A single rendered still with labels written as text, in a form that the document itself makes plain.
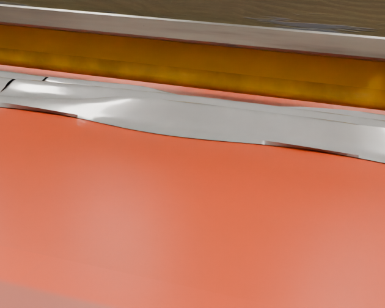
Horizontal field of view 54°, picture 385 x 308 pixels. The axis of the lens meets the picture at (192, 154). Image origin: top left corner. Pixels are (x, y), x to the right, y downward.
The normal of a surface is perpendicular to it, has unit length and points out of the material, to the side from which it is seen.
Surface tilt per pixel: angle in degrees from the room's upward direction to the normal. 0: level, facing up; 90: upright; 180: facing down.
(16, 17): 90
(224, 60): 90
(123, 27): 90
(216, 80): 90
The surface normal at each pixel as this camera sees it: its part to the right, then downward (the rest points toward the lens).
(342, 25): -0.22, 0.22
